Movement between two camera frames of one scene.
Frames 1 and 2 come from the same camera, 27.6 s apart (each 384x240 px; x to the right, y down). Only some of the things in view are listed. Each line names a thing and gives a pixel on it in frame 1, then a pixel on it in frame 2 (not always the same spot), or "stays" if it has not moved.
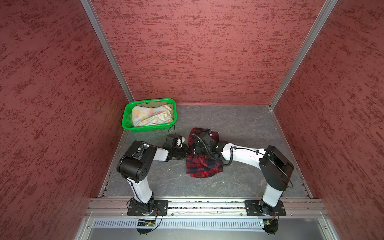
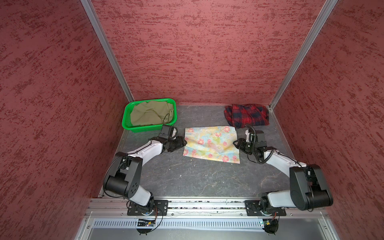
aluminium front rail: x=206 y=208 stays
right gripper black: x=198 y=147 -> x=240 y=144
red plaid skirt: x=198 y=165 -> x=238 y=115
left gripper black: x=186 y=149 -> x=180 y=143
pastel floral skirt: x=144 y=116 -> x=212 y=142
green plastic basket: x=126 y=119 stays
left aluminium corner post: x=88 y=5 stays
